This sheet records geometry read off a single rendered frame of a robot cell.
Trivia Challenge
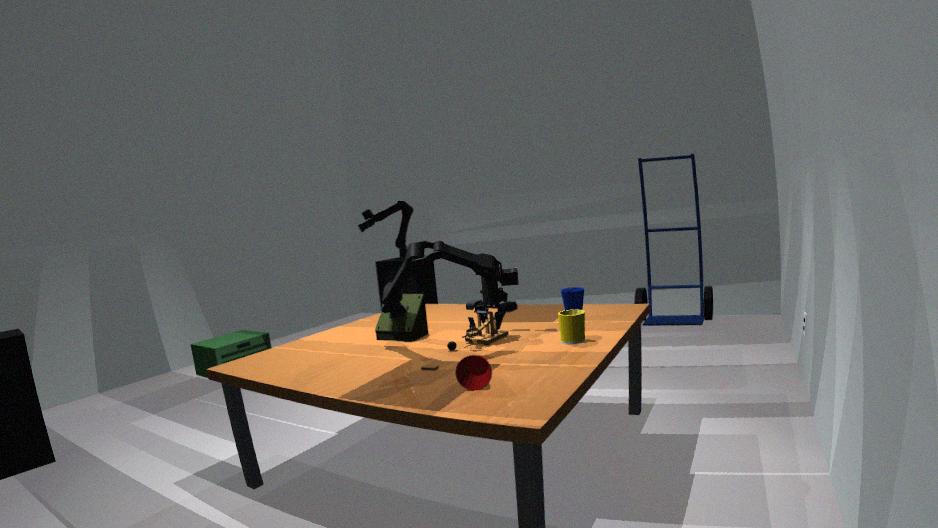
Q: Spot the yellow mug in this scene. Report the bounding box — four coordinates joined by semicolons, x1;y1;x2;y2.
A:
558;310;585;345

